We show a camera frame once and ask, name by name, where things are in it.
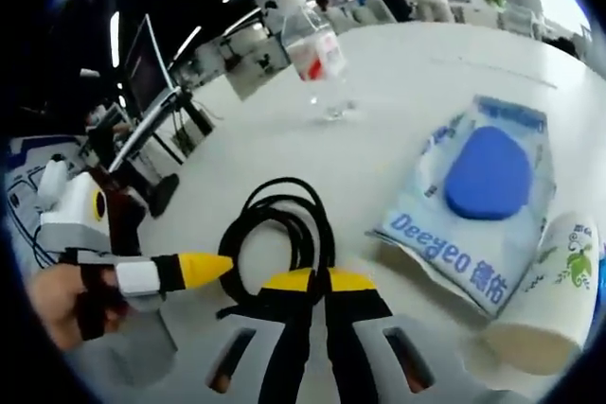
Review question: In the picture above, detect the paper cup with green print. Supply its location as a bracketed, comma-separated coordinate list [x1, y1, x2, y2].
[467, 211, 601, 378]

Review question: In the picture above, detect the person's left hand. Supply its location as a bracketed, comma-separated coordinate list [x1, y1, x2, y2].
[30, 261, 130, 351]

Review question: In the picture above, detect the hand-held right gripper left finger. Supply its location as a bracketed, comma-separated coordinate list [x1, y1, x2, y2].
[203, 269, 317, 404]

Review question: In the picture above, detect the clear plastic water bottle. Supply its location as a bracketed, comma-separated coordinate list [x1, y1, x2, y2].
[280, 0, 357, 122]

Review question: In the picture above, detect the wipes pack with blue disc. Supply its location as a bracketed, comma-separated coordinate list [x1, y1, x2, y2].
[365, 93, 559, 319]

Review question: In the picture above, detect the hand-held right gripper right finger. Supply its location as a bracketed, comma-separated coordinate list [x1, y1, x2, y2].
[324, 267, 437, 404]

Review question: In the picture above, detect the black cable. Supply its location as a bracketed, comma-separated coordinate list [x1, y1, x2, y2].
[216, 177, 338, 321]

